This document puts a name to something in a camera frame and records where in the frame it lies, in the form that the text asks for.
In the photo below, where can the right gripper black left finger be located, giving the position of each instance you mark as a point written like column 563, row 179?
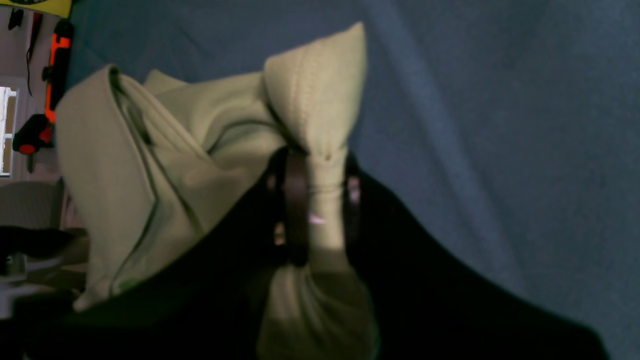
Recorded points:
column 207, row 305

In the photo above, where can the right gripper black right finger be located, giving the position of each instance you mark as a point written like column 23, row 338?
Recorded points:
column 431, row 306

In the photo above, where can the light green T-shirt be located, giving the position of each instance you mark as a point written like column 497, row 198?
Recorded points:
column 153, row 167

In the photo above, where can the blue table cloth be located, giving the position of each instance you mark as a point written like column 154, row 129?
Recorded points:
column 510, row 128

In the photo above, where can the orange black utility knife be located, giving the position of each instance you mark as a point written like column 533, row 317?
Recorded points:
column 38, row 130

